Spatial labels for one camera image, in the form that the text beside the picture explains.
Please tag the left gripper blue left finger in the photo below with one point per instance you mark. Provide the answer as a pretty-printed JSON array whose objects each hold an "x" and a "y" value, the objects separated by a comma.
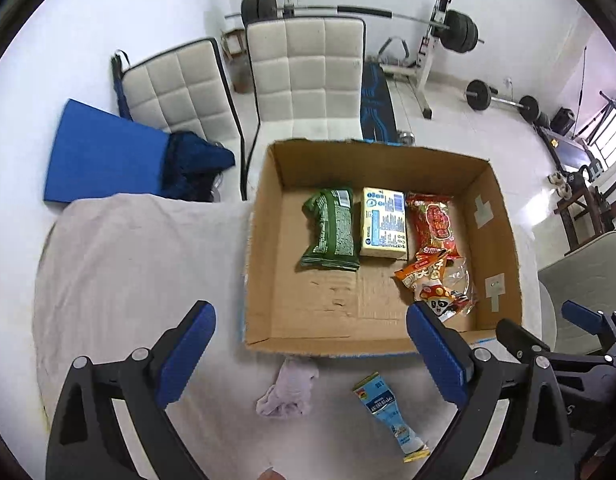
[{"x": 178, "y": 351}]

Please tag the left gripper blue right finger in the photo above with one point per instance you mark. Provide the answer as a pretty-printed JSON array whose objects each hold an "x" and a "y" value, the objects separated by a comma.
[{"x": 444, "y": 351}]

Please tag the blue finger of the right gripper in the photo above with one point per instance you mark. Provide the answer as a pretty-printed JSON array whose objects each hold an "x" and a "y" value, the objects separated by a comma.
[
  {"x": 520, "y": 343},
  {"x": 590, "y": 321}
]

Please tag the orange mushroom snack packet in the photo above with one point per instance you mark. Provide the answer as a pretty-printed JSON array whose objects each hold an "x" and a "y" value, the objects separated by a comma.
[{"x": 440, "y": 281}]

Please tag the blue Nestle milk powder sachet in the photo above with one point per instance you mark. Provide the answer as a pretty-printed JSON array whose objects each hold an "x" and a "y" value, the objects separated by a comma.
[{"x": 381, "y": 402}]

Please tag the lilac sock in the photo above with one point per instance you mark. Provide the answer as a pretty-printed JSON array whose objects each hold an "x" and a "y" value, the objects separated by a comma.
[{"x": 290, "y": 395}]

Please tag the yellow tissue pack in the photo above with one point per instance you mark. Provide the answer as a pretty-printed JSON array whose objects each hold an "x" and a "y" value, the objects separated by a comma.
[{"x": 383, "y": 224}]

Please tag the green snack packet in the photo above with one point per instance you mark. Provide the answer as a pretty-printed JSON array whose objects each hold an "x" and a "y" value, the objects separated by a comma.
[{"x": 333, "y": 243}]

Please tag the red snack packet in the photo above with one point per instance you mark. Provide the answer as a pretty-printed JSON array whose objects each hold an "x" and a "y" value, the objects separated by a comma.
[{"x": 430, "y": 216}]

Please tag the grey plastic chair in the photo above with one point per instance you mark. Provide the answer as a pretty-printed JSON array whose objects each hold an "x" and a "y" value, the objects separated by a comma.
[{"x": 587, "y": 276}]

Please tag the dark wooden chair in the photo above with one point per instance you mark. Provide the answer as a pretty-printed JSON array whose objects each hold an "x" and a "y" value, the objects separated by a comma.
[{"x": 576, "y": 200}]

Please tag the grey table cloth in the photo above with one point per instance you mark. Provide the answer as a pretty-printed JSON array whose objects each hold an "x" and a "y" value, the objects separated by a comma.
[{"x": 116, "y": 273}]

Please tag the open cardboard box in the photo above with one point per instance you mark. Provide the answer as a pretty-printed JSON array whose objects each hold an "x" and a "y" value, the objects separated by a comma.
[{"x": 324, "y": 312}]

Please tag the treadmill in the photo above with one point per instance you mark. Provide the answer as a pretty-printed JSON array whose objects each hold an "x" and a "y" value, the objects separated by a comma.
[{"x": 593, "y": 144}]

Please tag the black speaker box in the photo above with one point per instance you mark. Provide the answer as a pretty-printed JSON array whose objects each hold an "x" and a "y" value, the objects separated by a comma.
[{"x": 563, "y": 121}]

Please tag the dark blue cloth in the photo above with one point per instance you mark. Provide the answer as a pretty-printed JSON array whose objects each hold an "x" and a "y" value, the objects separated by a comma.
[{"x": 191, "y": 166}]

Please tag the chrome dumbbell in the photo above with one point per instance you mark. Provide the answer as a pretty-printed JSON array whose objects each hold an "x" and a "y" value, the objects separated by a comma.
[{"x": 406, "y": 137}]

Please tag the black blue weight bench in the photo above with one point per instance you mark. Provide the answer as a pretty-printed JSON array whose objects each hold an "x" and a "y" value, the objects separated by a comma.
[{"x": 377, "y": 120}]

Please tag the floor barbell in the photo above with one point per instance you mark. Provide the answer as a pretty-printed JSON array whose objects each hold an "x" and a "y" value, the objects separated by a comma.
[{"x": 479, "y": 96}]

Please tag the white quilted chair far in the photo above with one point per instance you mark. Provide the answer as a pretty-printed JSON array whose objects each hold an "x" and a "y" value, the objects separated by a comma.
[{"x": 185, "y": 89}]

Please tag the white quilted chair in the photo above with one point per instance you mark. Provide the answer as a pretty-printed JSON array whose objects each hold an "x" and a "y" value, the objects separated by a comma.
[
  {"x": 307, "y": 82},
  {"x": 185, "y": 89}
]

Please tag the white barbell rack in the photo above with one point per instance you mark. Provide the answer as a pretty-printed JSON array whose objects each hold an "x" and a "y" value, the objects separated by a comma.
[{"x": 415, "y": 73}]

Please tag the white quilted chair near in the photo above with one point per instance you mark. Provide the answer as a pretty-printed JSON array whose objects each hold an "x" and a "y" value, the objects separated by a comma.
[{"x": 307, "y": 82}]

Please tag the barbell on rack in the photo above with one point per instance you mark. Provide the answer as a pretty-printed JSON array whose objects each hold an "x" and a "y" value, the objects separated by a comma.
[{"x": 457, "y": 31}]

